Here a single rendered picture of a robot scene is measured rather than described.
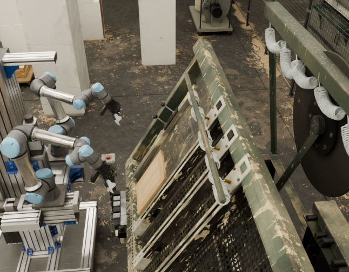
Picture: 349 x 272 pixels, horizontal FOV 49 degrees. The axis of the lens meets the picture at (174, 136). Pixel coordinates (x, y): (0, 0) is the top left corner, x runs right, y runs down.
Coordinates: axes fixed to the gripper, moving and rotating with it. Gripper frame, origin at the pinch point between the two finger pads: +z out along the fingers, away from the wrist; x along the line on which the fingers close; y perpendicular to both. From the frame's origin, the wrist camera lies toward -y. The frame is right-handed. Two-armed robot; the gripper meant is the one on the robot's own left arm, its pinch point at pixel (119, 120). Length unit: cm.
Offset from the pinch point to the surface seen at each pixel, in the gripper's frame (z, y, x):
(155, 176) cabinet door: 31, 13, -43
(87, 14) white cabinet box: 36, -119, 470
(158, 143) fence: 24.1, 20.4, -16.7
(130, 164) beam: 43.9, -17.3, -0.4
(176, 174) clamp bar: 10, 39, -74
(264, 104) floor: 211, 105, 219
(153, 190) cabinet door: 33, 10, -54
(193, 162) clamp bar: 7, 53, -74
